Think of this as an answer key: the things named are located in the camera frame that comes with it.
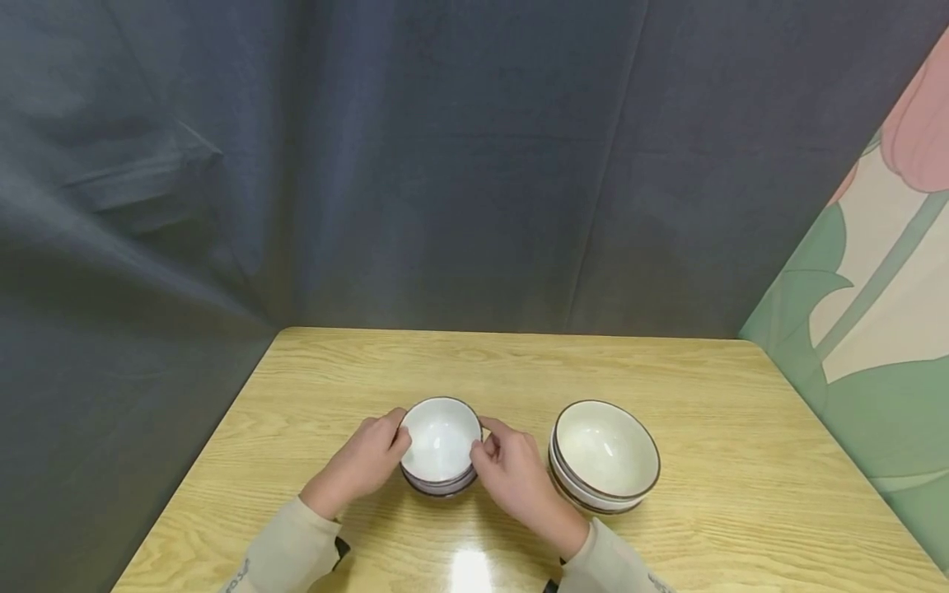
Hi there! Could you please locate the person's right hand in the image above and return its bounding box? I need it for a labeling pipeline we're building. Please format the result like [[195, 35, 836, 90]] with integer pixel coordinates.
[[470, 416, 592, 563]]

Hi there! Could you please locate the person's left hand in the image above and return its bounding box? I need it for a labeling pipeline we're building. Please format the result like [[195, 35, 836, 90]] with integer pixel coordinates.
[[299, 407, 414, 521]]

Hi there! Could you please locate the small white bowl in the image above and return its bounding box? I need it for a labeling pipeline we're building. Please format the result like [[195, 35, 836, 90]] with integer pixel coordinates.
[[400, 396, 484, 485], [400, 463, 479, 498]]

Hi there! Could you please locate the person's left forearm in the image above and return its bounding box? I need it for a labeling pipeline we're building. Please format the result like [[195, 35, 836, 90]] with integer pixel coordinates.
[[221, 495, 343, 593]]

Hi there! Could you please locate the person's right forearm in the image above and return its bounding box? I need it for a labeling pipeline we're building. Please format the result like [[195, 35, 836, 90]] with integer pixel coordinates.
[[556, 517, 676, 593]]

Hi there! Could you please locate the large cream bowl, brown rim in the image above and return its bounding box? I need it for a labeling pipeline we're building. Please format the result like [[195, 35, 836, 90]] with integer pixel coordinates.
[[548, 429, 646, 516], [554, 400, 661, 502]]

